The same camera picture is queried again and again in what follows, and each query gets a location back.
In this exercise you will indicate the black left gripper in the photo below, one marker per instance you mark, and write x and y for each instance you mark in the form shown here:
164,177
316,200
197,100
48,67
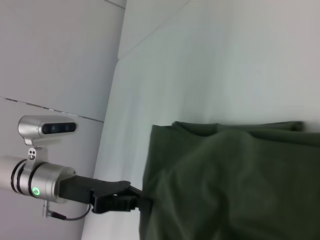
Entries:
82,191

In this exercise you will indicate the dark green FREE print t-shirt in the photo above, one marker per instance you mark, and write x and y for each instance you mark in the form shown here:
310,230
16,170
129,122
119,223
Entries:
225,187

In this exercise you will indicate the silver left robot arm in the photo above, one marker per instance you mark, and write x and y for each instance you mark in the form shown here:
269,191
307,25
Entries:
32,178

